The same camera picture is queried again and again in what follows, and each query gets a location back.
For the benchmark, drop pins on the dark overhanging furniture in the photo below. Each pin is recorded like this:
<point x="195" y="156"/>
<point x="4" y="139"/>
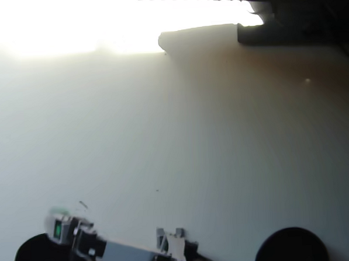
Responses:
<point x="300" y="13"/>

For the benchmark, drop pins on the white Koch robot arm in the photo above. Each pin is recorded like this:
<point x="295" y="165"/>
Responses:
<point x="131" y="251"/>

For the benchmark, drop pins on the black round bowl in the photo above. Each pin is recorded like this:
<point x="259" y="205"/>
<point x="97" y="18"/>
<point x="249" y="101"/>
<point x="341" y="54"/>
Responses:
<point x="41" y="260"/>
<point x="290" y="247"/>

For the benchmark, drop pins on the white gripper with motor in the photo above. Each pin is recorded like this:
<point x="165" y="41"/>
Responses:
<point x="62" y="228"/>

